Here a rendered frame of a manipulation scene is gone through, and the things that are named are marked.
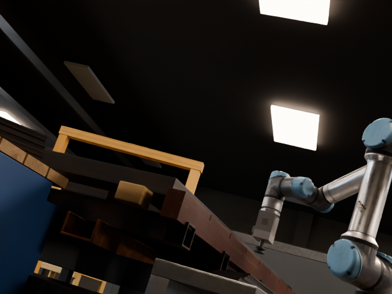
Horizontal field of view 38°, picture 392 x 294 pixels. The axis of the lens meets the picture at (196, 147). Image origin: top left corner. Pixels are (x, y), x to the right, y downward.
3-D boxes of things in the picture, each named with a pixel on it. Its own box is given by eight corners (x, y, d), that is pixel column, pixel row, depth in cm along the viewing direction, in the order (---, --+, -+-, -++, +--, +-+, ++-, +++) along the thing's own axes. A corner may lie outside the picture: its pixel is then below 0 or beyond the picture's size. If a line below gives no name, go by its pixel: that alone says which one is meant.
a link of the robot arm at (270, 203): (262, 195, 213) (266, 201, 221) (259, 206, 212) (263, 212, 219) (281, 199, 210) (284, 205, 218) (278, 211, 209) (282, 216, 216)
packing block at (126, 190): (113, 198, 116) (119, 179, 117) (123, 204, 121) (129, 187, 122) (138, 203, 114) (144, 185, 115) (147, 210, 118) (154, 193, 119)
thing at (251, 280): (178, 268, 114) (184, 249, 116) (227, 295, 149) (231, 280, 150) (234, 284, 110) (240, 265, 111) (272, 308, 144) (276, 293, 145)
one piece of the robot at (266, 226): (259, 205, 221) (248, 245, 217) (255, 198, 213) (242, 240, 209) (283, 210, 217) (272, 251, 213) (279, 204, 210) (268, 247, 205)
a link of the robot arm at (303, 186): (323, 185, 209) (301, 184, 218) (303, 172, 203) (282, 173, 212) (318, 205, 207) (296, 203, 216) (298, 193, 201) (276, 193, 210)
